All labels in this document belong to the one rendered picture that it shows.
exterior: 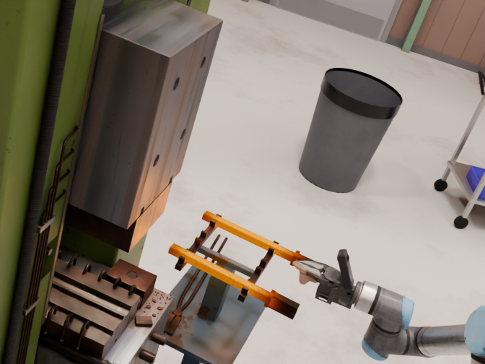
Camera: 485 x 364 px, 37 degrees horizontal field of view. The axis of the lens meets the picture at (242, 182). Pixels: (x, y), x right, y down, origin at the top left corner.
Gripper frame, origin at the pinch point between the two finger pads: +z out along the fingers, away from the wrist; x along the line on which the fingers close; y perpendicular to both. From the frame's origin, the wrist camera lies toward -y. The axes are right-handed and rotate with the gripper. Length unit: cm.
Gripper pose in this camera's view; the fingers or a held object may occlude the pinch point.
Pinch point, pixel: (297, 262)
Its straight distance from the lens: 219.0
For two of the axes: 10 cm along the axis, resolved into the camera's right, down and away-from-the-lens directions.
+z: -9.2, -3.6, 1.3
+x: 2.8, -3.8, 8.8
